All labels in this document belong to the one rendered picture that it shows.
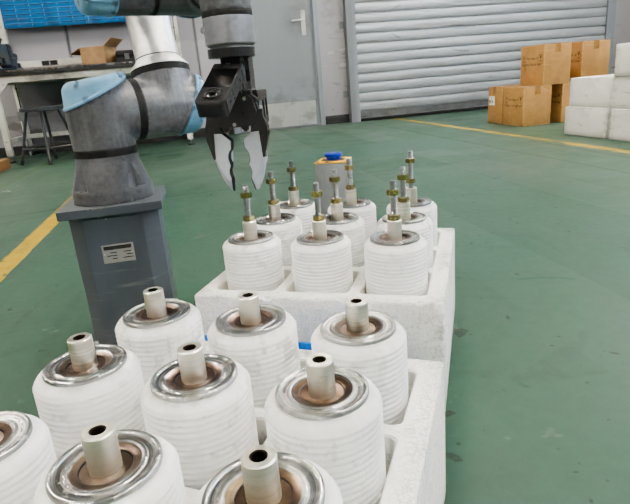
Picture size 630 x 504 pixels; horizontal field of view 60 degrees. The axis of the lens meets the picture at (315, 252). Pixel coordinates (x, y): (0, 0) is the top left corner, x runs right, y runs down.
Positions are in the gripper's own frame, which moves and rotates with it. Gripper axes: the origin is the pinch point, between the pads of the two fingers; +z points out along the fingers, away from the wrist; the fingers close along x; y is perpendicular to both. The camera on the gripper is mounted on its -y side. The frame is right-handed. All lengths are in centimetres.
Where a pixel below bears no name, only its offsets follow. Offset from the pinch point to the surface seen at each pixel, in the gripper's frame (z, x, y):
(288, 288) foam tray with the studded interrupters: 16.8, -6.3, -3.2
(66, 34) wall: -75, 292, 436
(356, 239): 12.3, -16.6, 7.9
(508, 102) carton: 16, -109, 395
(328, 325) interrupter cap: 9.2, -17.2, -32.7
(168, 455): 10, -8, -53
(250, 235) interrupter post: 8.6, -0.3, -0.3
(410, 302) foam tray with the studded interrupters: 16.6, -25.5, -9.9
